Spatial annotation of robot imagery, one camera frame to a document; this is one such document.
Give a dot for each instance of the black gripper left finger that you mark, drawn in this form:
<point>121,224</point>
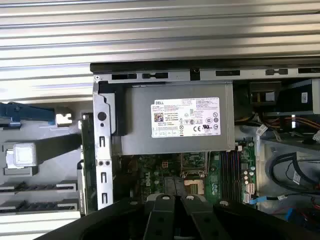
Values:
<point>160,220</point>

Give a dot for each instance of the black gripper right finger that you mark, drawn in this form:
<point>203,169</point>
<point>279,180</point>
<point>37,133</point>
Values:
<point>200,220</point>

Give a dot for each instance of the CPU socket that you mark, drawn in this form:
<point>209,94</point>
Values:
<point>193,186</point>

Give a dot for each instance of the green motherboard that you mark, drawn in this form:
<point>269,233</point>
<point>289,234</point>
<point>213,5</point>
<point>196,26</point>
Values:
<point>215,180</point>

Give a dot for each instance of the green graphics card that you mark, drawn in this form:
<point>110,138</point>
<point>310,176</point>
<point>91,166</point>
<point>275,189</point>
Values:
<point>87,155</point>

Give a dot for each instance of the open metal PC case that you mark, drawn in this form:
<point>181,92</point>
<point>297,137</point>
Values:
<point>102,140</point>

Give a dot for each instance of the grey power supply unit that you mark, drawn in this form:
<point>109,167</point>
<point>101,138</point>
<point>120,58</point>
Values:
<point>140,120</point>

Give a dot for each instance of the silver CPU chip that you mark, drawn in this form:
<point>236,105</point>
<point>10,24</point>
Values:
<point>23,155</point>

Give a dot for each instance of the grey parts rack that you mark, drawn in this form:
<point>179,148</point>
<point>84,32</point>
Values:
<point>25,130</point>

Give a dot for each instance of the hard disk in blue carrier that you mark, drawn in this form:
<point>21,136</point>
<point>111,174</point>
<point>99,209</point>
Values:
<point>25,112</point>

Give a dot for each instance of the metal socket cover frame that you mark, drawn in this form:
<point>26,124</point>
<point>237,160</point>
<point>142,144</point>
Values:
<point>207,163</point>

